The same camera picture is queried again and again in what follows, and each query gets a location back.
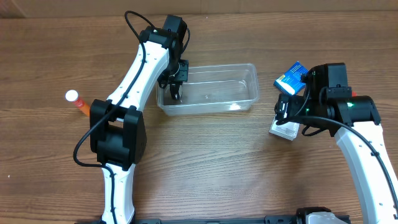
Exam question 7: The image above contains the white medicine box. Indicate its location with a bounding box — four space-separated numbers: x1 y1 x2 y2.
269 116 300 141

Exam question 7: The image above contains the clear plastic container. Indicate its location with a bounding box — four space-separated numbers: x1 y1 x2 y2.
156 63 259 116

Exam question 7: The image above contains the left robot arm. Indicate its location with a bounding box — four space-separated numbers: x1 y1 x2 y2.
87 15 190 223

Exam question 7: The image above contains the orange bottle white cap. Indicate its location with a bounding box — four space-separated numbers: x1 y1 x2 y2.
65 90 90 116

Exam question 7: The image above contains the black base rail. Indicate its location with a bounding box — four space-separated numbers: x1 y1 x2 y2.
74 213 352 224

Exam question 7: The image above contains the blue lozenge box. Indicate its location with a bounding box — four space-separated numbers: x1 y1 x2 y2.
274 61 308 95

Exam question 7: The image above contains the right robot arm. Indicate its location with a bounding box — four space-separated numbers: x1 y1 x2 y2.
275 63 397 223

